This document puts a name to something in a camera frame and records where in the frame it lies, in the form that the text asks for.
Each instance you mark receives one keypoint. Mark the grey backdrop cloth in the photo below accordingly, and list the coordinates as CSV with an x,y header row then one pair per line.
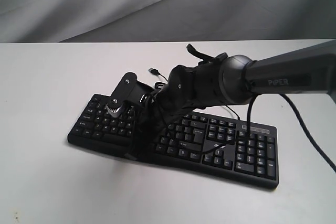
x,y
165,20

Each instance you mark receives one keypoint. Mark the black acer keyboard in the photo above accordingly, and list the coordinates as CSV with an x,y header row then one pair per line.
x,y
203,143

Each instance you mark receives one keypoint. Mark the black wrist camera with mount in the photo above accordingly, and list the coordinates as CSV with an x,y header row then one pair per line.
x,y
126,95

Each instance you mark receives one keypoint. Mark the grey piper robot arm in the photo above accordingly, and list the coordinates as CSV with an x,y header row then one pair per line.
x,y
226,80

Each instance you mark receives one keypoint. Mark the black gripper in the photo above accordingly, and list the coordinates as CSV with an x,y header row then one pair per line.
x,y
153,121

